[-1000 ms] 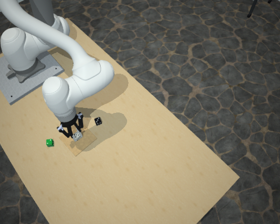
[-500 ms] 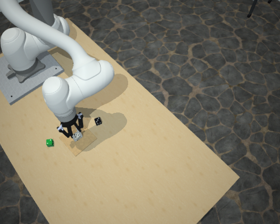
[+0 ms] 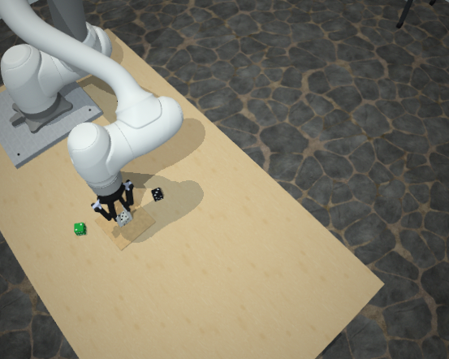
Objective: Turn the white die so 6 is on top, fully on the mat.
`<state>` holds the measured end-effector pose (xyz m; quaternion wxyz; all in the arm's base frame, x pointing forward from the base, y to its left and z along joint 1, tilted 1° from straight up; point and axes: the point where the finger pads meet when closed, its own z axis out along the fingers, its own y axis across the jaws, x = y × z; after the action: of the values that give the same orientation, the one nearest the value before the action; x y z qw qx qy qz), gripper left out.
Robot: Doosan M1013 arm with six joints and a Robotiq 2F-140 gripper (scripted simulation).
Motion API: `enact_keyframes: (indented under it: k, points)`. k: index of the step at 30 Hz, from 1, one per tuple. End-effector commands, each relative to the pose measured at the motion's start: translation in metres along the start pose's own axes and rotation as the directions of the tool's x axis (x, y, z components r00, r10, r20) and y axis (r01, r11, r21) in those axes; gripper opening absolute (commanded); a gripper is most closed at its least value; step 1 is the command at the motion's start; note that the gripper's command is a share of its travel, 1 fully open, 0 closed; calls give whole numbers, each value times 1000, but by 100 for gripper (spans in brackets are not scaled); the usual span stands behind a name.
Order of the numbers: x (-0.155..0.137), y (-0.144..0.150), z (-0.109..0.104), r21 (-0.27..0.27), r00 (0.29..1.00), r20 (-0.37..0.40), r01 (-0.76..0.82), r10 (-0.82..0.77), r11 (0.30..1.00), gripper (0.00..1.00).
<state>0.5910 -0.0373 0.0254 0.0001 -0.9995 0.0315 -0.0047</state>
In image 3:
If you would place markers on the tan square mat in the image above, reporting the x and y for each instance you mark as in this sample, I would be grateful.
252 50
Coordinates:
123 236

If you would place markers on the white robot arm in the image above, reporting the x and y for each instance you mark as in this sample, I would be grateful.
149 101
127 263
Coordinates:
33 79

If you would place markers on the white die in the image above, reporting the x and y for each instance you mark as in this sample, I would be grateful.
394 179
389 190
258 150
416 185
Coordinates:
123 217

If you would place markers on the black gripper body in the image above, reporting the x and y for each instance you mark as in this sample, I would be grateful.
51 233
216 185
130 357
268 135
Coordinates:
105 200

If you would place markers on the black die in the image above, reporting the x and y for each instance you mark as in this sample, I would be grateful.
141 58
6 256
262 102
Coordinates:
157 194

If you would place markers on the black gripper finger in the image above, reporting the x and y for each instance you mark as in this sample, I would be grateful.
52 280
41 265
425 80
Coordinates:
129 198
112 213

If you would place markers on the green die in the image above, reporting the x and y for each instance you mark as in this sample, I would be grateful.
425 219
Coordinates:
79 229

